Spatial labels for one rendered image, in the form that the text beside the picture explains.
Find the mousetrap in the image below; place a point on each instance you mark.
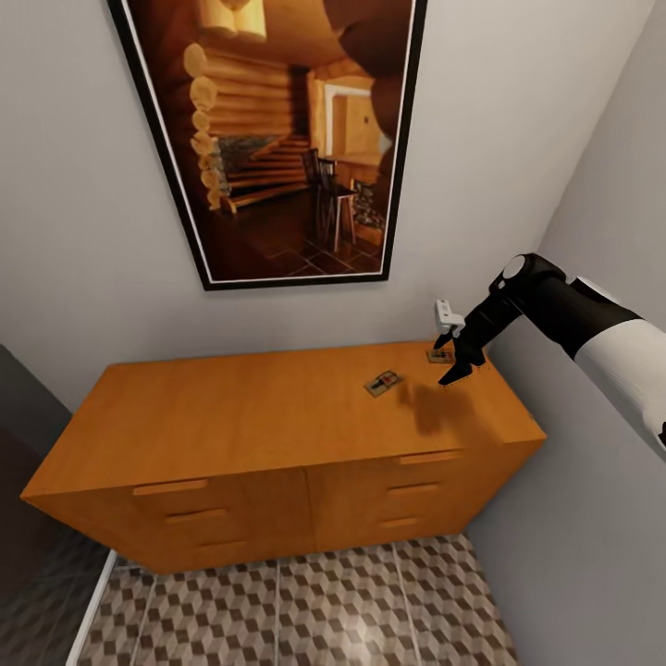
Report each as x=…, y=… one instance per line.
x=437, y=356
x=383, y=382

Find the picture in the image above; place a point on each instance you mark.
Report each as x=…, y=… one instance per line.
x=282, y=127

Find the shower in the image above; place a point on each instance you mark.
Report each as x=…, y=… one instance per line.
x=92, y=608

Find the cabinet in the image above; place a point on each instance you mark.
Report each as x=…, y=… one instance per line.
x=191, y=464

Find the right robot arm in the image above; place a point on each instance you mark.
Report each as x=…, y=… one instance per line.
x=624, y=355

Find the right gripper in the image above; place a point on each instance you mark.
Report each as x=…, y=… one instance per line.
x=469, y=346

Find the door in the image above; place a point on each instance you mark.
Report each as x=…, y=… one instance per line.
x=48, y=568

